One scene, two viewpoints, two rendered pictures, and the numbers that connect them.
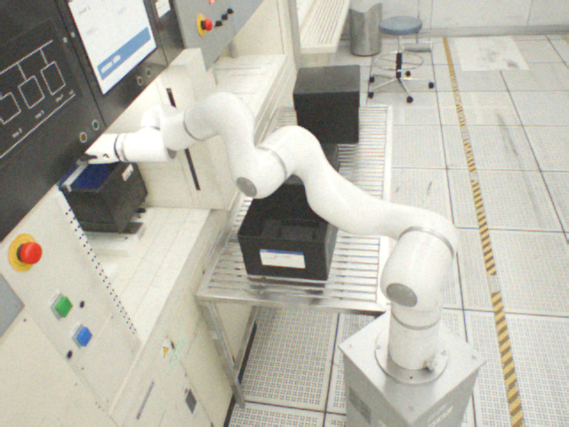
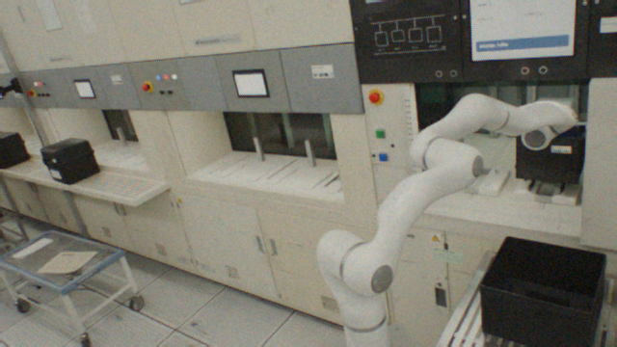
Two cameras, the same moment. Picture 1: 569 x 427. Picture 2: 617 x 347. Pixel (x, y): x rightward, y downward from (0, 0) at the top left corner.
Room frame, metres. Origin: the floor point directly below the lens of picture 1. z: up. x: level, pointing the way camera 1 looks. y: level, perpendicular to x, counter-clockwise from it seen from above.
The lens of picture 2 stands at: (0.96, -1.20, 1.80)
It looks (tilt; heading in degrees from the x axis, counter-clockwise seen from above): 23 degrees down; 112
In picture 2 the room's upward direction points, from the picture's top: 11 degrees counter-clockwise
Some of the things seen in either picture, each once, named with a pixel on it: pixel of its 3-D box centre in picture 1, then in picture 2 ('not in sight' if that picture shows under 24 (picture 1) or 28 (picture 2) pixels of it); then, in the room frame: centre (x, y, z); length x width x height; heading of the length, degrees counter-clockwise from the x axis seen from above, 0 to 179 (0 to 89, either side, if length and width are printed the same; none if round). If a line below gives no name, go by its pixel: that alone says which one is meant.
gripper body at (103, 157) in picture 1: (108, 148); not in sight; (1.19, 0.48, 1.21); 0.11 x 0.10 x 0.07; 73
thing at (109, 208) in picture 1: (95, 183); (551, 142); (1.23, 0.58, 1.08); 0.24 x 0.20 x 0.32; 163
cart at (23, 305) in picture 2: not in sight; (70, 280); (-1.65, 0.59, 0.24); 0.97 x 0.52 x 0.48; 165
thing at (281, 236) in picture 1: (292, 229); (543, 293); (1.12, -0.02, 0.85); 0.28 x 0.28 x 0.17; 71
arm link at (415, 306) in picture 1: (414, 286); (350, 275); (0.63, -0.26, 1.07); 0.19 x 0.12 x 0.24; 142
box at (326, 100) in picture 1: (328, 104); not in sight; (1.89, -0.29, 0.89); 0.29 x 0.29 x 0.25; 76
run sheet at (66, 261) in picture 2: not in sight; (67, 260); (-1.49, 0.51, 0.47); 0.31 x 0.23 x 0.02; 4
